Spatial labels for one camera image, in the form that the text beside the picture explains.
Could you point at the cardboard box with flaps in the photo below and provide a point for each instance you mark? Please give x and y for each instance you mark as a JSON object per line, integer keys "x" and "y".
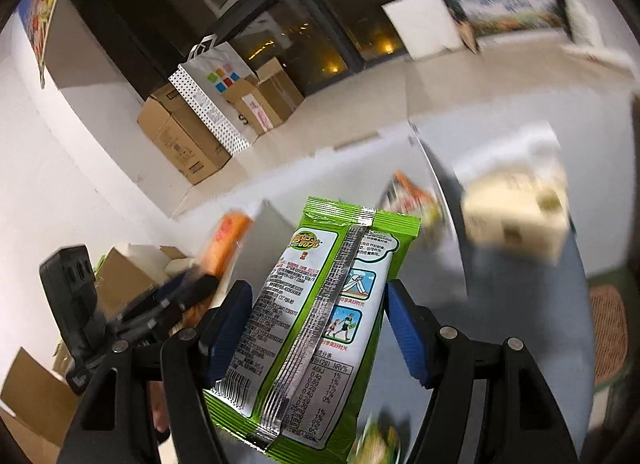
{"x": 135, "y": 269}

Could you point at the red and white snack packet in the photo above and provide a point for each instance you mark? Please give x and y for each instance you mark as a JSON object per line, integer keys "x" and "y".
{"x": 412, "y": 199}

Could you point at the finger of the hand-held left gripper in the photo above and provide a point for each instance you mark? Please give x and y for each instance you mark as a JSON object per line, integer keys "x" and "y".
{"x": 170, "y": 296}

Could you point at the white dotted shopping bag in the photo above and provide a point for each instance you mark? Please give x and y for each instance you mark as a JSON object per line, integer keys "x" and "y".
{"x": 217, "y": 93}

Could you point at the cream carton box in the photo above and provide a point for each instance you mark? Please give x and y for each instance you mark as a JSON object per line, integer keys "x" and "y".
{"x": 517, "y": 216}

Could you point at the woven brown mat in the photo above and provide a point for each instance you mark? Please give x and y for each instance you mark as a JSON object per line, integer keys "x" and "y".
{"x": 607, "y": 336}

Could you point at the white board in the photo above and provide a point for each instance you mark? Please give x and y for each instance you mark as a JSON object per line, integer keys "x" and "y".
{"x": 425, "y": 26}

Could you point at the large open cardboard box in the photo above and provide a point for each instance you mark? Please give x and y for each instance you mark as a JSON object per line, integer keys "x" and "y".
{"x": 35, "y": 404}

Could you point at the small green snack packet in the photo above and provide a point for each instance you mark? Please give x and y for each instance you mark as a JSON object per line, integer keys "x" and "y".
{"x": 377, "y": 444}

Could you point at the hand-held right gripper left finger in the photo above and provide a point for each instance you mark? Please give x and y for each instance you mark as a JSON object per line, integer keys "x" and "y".
{"x": 231, "y": 324}

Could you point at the orange snack packet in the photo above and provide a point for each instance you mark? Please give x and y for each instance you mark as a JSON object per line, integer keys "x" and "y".
{"x": 226, "y": 246}

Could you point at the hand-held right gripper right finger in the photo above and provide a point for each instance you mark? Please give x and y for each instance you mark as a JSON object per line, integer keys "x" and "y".
{"x": 402, "y": 329}

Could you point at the open brown cardboard box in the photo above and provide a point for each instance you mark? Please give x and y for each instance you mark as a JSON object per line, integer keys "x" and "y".
{"x": 267, "y": 96}

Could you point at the printed banner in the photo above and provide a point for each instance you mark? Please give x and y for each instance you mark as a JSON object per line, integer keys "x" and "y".
{"x": 512, "y": 8}

